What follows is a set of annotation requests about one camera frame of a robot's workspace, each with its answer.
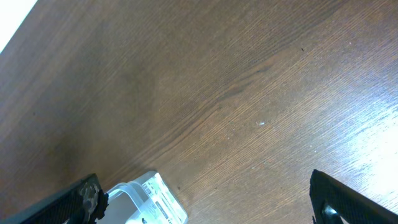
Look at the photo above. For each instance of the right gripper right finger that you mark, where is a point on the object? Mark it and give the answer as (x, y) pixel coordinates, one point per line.
(335, 202)

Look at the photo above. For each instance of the clear plastic container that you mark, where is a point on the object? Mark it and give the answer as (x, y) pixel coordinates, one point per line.
(145, 200)

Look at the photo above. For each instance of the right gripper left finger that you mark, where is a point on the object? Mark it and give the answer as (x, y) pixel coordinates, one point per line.
(83, 202)

